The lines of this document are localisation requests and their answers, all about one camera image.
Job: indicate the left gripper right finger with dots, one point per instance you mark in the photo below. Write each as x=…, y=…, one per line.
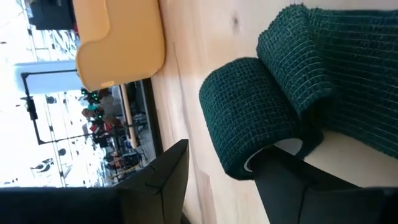
x=311, y=202

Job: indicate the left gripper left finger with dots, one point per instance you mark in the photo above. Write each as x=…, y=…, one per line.
x=93, y=207

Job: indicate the green elastic bandage roll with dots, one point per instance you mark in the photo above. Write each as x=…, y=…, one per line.
x=248, y=115

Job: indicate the wooden pole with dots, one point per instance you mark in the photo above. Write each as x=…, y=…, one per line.
x=130, y=121

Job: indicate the white pillar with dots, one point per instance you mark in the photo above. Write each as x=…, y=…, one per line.
x=46, y=77

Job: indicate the yellow plastic basin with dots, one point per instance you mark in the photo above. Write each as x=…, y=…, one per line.
x=124, y=43

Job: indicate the black monitor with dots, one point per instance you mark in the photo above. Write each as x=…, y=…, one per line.
x=53, y=14

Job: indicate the black aluminium table frame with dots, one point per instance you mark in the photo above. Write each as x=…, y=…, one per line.
x=152, y=118

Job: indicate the black distant rig frame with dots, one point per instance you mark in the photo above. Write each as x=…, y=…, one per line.
x=31, y=109

